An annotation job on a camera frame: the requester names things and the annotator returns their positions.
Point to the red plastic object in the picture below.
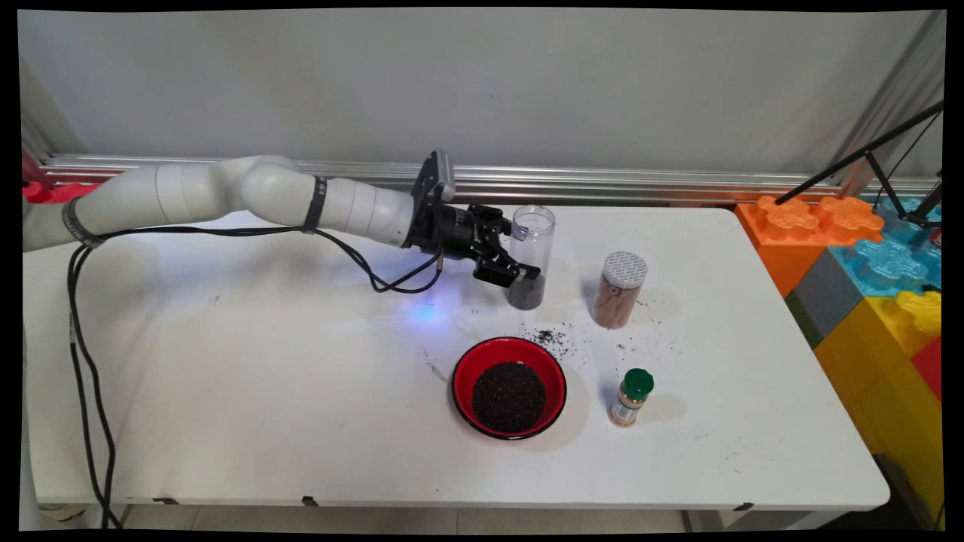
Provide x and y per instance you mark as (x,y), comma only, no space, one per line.
(45,193)

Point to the blue giant building block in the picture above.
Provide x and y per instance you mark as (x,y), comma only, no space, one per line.
(881,267)

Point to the white-lidded jar of brown sticks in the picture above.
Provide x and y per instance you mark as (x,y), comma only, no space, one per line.
(617,297)

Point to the yellow giant building block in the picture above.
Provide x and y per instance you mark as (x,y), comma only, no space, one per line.
(866,391)

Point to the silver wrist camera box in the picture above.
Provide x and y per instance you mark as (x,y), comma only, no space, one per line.
(444,177)

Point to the red bowl with black rim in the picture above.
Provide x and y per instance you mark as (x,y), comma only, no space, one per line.
(471,369)

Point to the black seeds pile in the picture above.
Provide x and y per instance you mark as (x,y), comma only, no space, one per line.
(508,397)

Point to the clear plastic jar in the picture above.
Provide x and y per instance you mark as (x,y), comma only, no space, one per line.
(536,233)

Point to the aluminium rail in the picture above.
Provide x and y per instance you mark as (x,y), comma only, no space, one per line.
(602,184)

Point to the scattered black seeds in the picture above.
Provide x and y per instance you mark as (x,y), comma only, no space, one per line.
(546,336)

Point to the orange giant building block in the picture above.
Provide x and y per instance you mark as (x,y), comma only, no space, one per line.
(776,248)

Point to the black tripod stand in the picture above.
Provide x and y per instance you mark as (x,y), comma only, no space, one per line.
(866,150)

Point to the green-capped spice bottle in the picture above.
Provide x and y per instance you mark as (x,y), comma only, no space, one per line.
(629,403)

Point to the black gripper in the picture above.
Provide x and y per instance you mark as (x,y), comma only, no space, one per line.
(458,233)

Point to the red giant building block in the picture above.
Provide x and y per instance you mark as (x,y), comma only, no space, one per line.
(930,369)

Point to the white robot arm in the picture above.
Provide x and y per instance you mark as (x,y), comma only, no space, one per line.
(263,192)

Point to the grey giant building block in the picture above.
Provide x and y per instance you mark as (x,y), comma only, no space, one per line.
(825,297)

